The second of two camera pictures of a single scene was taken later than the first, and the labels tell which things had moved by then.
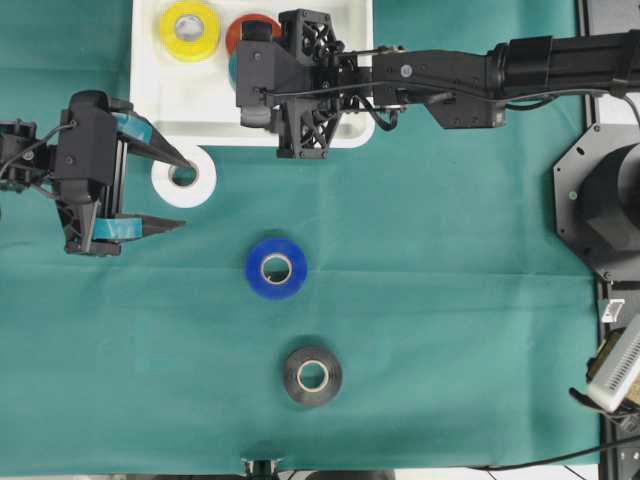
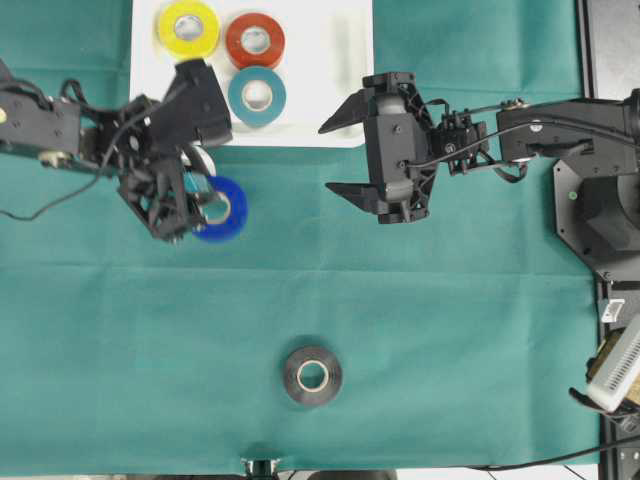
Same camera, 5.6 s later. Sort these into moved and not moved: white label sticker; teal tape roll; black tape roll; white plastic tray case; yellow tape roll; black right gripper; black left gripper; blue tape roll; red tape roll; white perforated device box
Moved: black right gripper; blue tape roll; black left gripper; teal tape roll
Not moved: white label sticker; black tape roll; red tape roll; white perforated device box; yellow tape roll; white plastic tray case
